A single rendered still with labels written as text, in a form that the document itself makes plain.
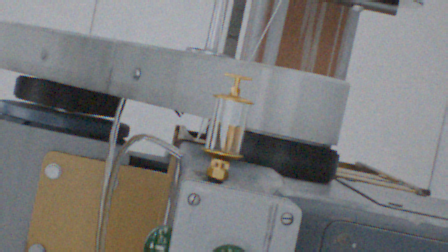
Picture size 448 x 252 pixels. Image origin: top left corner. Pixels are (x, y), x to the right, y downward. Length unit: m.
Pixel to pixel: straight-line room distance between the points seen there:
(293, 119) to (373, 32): 5.17
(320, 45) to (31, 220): 0.38
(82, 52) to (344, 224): 0.39
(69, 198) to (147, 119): 4.79
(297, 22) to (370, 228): 0.52
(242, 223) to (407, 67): 5.37
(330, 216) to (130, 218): 0.40
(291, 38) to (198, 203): 0.57
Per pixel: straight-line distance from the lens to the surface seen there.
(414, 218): 0.73
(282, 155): 0.81
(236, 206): 0.65
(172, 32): 5.87
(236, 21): 1.25
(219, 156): 0.72
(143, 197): 1.08
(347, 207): 0.72
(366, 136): 5.97
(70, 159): 1.08
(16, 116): 1.13
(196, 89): 0.88
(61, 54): 1.05
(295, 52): 1.20
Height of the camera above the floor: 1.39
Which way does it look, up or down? 3 degrees down
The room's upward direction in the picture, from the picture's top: 12 degrees clockwise
